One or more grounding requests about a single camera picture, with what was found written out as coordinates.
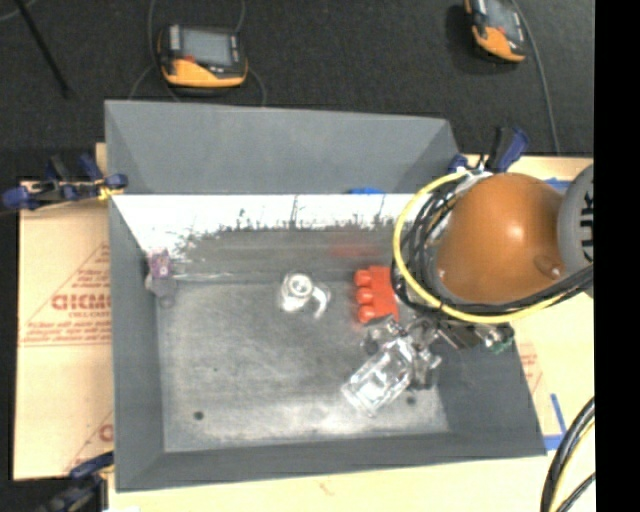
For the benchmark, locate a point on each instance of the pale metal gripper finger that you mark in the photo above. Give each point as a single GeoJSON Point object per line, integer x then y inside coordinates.
{"type": "Point", "coordinates": [397, 334]}
{"type": "Point", "coordinates": [426, 364]}

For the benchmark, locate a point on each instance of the red toy block with knobs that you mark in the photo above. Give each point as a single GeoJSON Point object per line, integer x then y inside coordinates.
{"type": "Point", "coordinates": [375, 295]}

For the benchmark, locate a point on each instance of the grey metal bin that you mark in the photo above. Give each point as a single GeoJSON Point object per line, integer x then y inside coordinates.
{"type": "Point", "coordinates": [240, 360]}

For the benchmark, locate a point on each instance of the purple and grey small tool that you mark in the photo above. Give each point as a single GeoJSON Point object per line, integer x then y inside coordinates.
{"type": "Point", "coordinates": [161, 272]}

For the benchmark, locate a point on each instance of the brown cardboard board red print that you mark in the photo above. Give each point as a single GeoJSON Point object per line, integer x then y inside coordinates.
{"type": "Point", "coordinates": [60, 350]}

